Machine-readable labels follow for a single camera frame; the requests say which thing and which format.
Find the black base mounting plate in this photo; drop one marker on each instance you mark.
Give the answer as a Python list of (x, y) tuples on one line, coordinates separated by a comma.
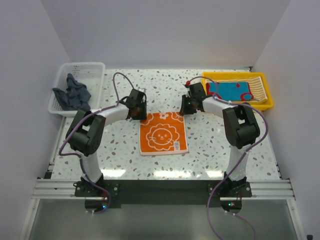
[(107, 194)]

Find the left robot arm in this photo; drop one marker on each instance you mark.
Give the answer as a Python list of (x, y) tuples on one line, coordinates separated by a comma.
[(86, 131)]

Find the orange white patterned cloth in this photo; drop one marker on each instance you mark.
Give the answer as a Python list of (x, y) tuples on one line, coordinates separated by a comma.
[(163, 133)]

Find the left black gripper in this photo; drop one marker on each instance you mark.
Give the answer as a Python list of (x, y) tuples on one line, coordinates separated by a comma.
[(143, 115)]

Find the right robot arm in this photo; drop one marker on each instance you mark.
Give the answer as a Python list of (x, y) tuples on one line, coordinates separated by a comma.
[(240, 126)]

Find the yellow striped Doraemon towel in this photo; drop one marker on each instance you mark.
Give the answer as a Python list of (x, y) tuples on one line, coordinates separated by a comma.
[(255, 84)]

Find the red patterned towel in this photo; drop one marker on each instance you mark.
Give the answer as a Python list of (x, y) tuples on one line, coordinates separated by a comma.
[(230, 91)]

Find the white plastic laundry basket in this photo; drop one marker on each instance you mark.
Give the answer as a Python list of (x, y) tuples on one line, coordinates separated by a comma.
[(90, 74)]

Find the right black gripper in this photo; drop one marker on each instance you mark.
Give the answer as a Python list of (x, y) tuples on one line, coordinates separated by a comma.
[(184, 110)]

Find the dark grey towel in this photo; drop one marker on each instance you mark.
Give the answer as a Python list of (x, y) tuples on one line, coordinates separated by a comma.
[(75, 97)]

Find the yellow plastic tray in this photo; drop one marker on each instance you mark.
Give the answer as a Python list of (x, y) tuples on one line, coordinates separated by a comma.
[(241, 75)]

